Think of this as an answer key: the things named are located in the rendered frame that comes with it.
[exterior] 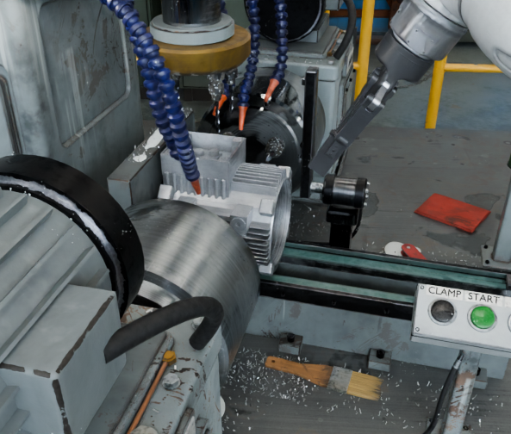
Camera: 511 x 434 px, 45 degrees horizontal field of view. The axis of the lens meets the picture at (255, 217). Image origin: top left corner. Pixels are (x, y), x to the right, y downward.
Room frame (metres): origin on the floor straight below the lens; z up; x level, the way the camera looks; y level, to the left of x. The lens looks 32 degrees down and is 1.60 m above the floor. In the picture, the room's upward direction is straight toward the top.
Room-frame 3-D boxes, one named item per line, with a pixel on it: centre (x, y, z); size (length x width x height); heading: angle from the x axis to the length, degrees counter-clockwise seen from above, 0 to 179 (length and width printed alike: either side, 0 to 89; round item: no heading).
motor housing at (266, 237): (0.96, 0.05, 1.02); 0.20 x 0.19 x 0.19; 74
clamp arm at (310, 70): (1.06, -0.10, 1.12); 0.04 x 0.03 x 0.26; 75
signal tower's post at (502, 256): (1.11, -0.54, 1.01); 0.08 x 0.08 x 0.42; 75
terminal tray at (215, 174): (0.97, 0.09, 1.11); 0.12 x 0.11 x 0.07; 74
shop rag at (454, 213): (1.31, -0.49, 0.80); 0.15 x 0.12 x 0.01; 51
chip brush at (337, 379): (0.77, -0.12, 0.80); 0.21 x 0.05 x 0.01; 71
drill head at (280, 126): (1.28, -0.03, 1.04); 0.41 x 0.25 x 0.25; 165
